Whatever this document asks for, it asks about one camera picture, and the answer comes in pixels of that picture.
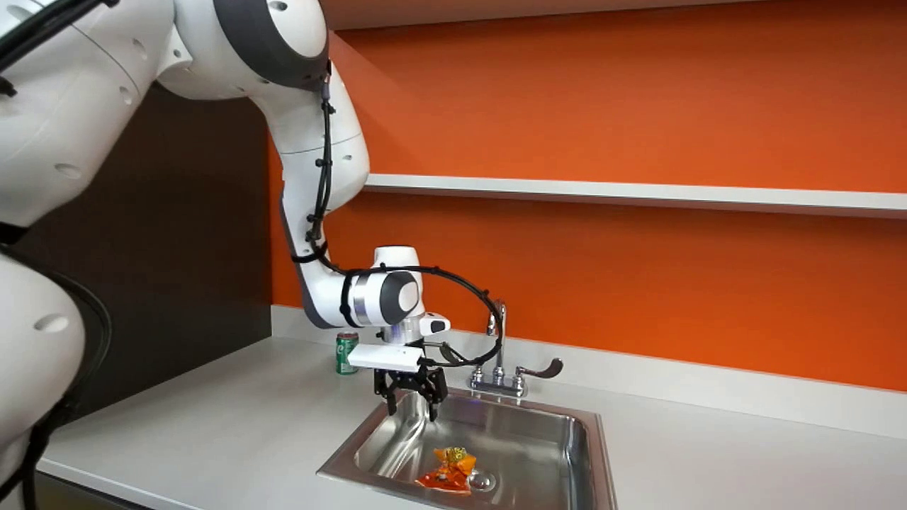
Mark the dark wood cabinet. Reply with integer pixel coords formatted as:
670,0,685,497
18,89,269,415

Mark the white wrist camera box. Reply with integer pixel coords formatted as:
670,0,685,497
349,344,423,374

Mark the orange cheetos bag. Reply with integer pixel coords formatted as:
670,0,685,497
417,449,480,497

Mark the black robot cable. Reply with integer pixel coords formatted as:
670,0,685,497
337,263,504,370

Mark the green soda can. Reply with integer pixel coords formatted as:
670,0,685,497
334,331,359,374

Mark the upper white wall shelf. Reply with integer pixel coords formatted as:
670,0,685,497
323,0,746,28

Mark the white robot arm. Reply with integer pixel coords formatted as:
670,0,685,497
0,0,425,510

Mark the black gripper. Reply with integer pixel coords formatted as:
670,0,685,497
374,370,449,422

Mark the stainless steel sink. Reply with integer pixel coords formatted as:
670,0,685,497
323,391,619,510

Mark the white wall shelf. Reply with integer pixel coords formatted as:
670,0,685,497
323,0,746,28
366,173,907,221

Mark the chrome sink faucet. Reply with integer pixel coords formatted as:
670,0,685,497
468,300,568,408

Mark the lower white wall shelf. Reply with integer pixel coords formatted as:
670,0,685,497
366,173,907,221

